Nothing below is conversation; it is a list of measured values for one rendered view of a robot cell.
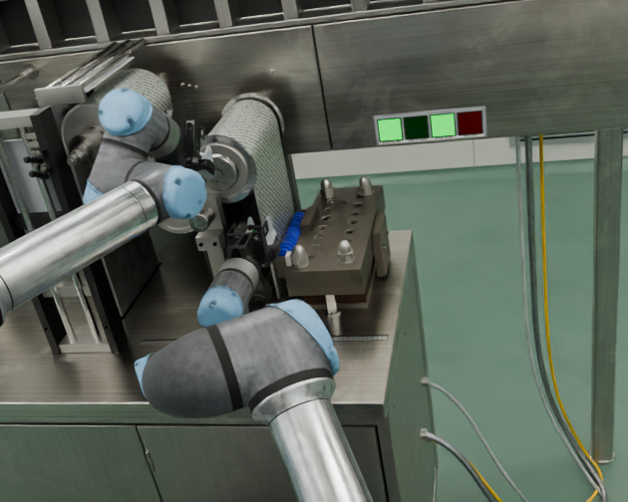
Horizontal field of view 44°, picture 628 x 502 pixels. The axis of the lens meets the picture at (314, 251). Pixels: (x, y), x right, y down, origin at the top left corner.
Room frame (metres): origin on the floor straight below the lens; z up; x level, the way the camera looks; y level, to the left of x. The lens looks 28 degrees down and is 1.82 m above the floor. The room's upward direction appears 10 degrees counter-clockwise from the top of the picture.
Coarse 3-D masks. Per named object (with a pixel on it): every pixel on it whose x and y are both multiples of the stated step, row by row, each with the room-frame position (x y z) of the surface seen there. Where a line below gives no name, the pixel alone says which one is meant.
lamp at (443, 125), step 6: (432, 120) 1.66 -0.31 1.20; (438, 120) 1.66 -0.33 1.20; (444, 120) 1.66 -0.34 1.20; (450, 120) 1.65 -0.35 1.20; (432, 126) 1.66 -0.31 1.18; (438, 126) 1.66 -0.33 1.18; (444, 126) 1.66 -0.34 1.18; (450, 126) 1.65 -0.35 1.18; (438, 132) 1.66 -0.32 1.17; (444, 132) 1.66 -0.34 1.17; (450, 132) 1.65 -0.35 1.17
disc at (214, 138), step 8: (208, 136) 1.47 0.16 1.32; (216, 136) 1.46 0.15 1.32; (224, 136) 1.46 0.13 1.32; (200, 144) 1.47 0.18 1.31; (232, 144) 1.45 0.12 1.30; (240, 144) 1.45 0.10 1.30; (240, 152) 1.45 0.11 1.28; (248, 152) 1.45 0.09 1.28; (248, 160) 1.45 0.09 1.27; (248, 168) 1.45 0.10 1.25; (256, 168) 1.45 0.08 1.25; (248, 176) 1.45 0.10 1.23; (256, 176) 1.45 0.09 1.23; (248, 184) 1.45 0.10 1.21; (240, 192) 1.45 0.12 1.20; (248, 192) 1.45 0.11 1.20; (224, 200) 1.46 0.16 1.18; (232, 200) 1.46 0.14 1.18
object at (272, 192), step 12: (276, 156) 1.63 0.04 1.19; (264, 168) 1.53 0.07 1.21; (276, 168) 1.61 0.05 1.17; (264, 180) 1.51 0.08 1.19; (276, 180) 1.59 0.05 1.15; (288, 180) 1.68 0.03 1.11; (264, 192) 1.50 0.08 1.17; (276, 192) 1.58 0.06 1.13; (288, 192) 1.66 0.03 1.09; (264, 204) 1.48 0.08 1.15; (276, 204) 1.56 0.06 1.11; (288, 204) 1.64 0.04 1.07; (264, 216) 1.47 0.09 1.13; (276, 216) 1.54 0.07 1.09; (288, 216) 1.63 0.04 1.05; (264, 228) 1.45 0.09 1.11; (276, 228) 1.53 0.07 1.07
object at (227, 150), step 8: (208, 144) 1.46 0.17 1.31; (216, 144) 1.45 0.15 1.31; (224, 144) 1.46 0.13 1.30; (216, 152) 1.45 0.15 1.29; (224, 152) 1.45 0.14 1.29; (232, 152) 1.45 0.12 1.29; (240, 160) 1.44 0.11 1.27; (240, 168) 1.44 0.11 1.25; (240, 176) 1.44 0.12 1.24; (240, 184) 1.45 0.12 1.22; (208, 192) 1.46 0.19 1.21; (216, 192) 1.46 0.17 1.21; (224, 192) 1.46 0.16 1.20; (232, 192) 1.45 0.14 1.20
